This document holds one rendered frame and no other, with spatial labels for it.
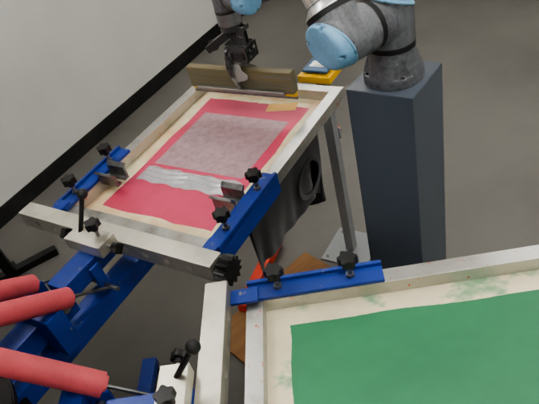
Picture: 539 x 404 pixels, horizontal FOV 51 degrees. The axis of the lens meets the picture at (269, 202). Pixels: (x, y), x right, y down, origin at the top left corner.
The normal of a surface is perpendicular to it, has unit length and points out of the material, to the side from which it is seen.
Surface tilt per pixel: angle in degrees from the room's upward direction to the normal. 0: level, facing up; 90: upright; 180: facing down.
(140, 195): 0
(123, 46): 90
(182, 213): 0
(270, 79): 89
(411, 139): 90
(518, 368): 0
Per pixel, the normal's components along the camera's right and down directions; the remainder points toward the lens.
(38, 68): 0.85, 0.17
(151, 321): -0.22, -0.75
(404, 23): 0.56, 0.44
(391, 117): -0.56, 0.62
